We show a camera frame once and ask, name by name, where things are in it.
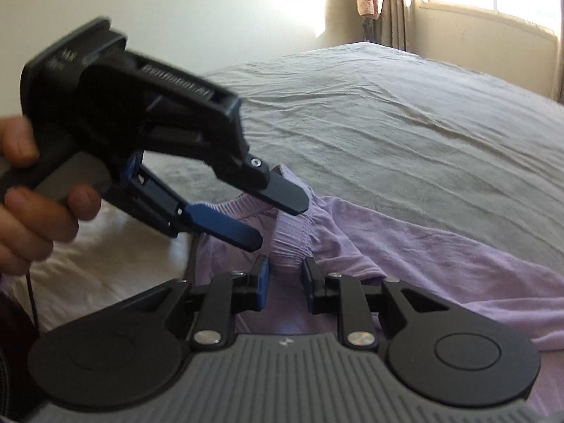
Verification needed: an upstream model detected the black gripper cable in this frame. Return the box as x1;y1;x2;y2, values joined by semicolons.
24;267;43;335

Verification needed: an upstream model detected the grey curtain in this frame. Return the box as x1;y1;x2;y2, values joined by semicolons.
380;0;415;51

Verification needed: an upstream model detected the person's left hand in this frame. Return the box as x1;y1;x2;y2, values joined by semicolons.
1;116;101;276

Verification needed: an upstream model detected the purple garment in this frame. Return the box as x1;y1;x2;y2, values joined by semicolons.
217;194;563;415

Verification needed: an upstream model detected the grey bed sheet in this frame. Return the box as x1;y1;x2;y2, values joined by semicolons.
7;41;564;331

